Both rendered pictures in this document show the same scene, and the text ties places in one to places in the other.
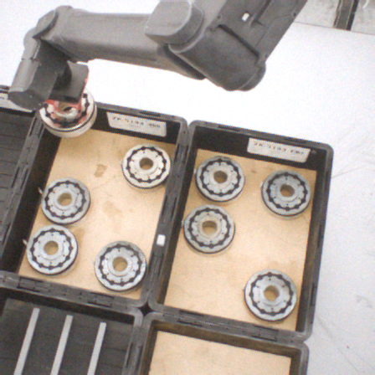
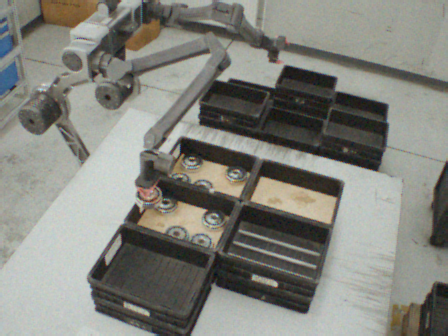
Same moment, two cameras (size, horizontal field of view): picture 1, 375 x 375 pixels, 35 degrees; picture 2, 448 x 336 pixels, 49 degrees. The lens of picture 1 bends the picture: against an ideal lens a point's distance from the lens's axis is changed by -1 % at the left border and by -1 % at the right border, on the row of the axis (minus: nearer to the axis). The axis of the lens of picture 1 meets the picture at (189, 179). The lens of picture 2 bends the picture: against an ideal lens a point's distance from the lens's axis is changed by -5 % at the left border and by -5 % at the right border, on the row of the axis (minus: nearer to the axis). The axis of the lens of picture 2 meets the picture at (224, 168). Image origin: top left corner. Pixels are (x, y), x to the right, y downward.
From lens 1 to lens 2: 164 cm
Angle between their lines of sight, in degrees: 50
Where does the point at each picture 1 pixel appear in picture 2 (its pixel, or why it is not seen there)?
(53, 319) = (233, 249)
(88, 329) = (240, 238)
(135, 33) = (198, 85)
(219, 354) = (257, 196)
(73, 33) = (168, 123)
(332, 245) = not seen: hidden behind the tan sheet
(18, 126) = (124, 256)
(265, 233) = (207, 174)
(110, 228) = (192, 224)
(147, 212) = (187, 210)
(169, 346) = not seen: hidden behind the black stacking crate
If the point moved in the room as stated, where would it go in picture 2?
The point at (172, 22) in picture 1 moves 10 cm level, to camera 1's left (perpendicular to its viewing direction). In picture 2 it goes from (220, 56) to (215, 70)
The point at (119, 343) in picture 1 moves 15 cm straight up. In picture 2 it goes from (248, 228) to (251, 203)
